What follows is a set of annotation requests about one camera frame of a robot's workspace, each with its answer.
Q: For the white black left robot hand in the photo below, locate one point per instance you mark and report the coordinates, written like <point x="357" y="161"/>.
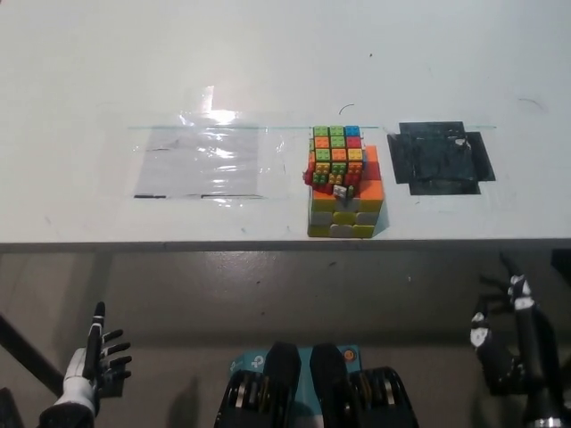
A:
<point x="76" y="388"/>

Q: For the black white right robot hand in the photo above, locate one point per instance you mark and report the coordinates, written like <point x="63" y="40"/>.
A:
<point x="526" y="356"/>

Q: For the small multicolour brick cube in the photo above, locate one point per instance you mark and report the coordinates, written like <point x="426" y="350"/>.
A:
<point x="334" y="151"/>

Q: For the black ribbed robot body blocks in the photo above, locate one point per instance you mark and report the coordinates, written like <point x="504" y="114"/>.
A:
<point x="321" y="392"/>

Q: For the large orange red puzzle cube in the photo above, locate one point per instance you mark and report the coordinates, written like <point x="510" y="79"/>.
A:
<point x="348" y="220"/>

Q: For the black diagonal bar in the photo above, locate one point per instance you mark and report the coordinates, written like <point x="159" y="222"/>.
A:
<point x="27" y="348"/>

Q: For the black tape patch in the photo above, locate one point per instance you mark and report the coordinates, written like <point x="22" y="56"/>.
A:
<point x="437" y="156"/>

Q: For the clear plastic sheet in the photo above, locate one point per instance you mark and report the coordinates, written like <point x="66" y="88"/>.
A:
<point x="196" y="165"/>

